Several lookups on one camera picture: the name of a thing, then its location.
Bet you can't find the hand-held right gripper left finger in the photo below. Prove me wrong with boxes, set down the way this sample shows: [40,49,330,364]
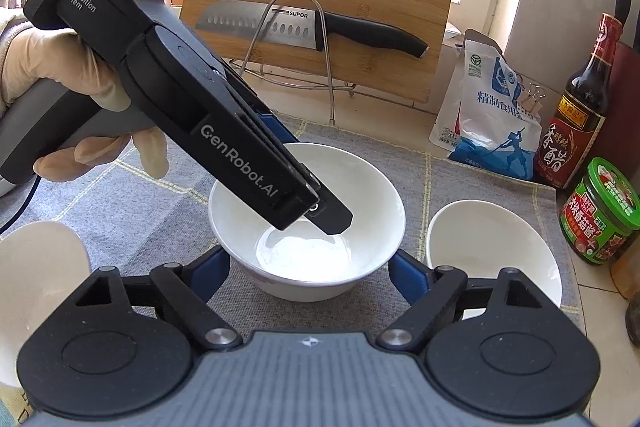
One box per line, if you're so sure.
[75,246,246,353]

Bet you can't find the person's left hand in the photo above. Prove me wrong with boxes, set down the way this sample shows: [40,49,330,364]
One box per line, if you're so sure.
[0,27,169,180]

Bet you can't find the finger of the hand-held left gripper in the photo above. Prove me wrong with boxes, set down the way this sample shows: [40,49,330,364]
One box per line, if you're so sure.
[220,67,353,236]
[252,109,301,146]

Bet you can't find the dark red board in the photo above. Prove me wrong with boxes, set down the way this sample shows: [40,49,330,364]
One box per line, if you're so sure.
[612,42,640,162]

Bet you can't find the white and blue salt bag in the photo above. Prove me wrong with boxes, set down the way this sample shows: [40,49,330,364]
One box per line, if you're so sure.
[429,28,543,181]

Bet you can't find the black-handled kitchen knife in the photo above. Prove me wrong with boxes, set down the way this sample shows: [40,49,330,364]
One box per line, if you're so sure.
[195,0,430,58]

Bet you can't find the binder clips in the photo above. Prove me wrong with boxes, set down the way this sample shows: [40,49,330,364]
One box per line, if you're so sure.
[517,82,547,118]

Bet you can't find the white bowl with pink flowers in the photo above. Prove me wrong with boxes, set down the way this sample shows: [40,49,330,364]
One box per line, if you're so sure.
[0,221,92,390]
[209,142,407,303]
[424,199,562,320]

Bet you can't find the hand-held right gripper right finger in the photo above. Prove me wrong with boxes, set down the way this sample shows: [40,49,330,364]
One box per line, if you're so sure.
[375,251,543,354]

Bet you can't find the dark vinegar bottle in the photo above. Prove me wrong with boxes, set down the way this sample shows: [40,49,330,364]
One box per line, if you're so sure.
[532,13,623,190]

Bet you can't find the black cable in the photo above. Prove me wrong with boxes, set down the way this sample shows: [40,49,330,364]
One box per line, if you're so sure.
[0,177,40,233]

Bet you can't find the green-lidded sauce jar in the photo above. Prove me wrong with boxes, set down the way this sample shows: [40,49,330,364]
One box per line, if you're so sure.
[559,157,640,265]

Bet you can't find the metal wire rack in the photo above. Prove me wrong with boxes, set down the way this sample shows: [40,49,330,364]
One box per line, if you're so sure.
[231,0,357,125]

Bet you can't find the grey checked cloth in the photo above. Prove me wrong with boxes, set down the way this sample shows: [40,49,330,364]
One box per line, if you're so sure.
[0,114,608,413]

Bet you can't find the black handle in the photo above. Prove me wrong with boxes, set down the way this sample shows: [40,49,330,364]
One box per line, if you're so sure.
[614,0,636,40]

